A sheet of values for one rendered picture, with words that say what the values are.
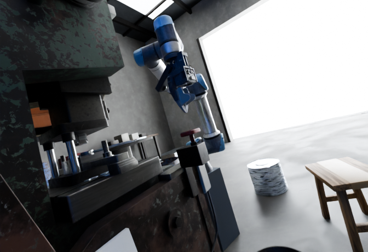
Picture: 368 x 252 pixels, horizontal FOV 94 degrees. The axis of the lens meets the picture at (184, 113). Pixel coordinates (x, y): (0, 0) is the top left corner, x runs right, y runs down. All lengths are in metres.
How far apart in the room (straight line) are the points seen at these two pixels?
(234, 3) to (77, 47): 5.27
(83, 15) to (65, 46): 0.15
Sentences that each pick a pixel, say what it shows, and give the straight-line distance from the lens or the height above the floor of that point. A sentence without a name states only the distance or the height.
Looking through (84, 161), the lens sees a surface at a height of 0.76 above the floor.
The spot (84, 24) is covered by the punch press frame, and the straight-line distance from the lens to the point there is 0.71.
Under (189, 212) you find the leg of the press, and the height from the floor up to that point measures 0.48.
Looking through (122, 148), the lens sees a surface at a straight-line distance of 0.77.
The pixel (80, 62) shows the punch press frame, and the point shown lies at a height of 1.05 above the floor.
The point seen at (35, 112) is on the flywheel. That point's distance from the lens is 1.12.
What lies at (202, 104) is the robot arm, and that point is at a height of 0.88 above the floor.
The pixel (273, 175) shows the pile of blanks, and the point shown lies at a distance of 1.76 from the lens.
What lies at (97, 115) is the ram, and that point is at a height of 0.91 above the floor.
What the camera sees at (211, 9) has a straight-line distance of 5.94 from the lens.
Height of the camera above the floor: 0.77
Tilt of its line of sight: 5 degrees up
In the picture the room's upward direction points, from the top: 16 degrees counter-clockwise
